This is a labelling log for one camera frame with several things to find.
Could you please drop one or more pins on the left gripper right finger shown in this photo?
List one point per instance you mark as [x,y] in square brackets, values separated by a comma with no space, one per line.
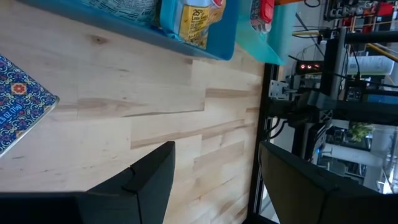
[311,193]

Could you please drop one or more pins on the black device with red lights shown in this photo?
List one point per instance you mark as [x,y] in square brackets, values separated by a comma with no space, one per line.
[308,67]

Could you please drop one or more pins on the teal blue plastic bin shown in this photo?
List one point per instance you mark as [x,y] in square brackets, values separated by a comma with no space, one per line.
[217,40]

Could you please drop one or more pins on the white paper sheet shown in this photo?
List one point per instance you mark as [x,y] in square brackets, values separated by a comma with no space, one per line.
[370,64]

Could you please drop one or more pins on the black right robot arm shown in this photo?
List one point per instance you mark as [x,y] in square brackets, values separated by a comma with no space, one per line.
[342,109]

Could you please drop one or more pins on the green potted plant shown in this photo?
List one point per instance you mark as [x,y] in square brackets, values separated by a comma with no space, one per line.
[360,130]

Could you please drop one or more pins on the black equipment cart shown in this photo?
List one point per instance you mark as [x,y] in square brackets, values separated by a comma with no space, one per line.
[367,37]

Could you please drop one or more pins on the black aluminium table frame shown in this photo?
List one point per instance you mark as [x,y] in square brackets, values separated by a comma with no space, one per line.
[262,124]

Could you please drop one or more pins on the red patterned tin box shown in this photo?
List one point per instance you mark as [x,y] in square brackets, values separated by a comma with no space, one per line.
[18,102]

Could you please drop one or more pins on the small red container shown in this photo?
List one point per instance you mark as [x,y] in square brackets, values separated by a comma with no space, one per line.
[264,14]

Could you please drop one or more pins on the silvery yellow ramen pack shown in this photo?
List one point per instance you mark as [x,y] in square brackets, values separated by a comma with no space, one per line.
[124,9]

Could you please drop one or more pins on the blue ramen noodle pack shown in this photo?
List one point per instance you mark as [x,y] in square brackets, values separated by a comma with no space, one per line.
[192,21]

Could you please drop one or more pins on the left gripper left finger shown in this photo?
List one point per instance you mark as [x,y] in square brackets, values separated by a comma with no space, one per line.
[124,196]

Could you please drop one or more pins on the translucent mint green bin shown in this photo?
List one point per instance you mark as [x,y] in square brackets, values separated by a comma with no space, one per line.
[273,46]

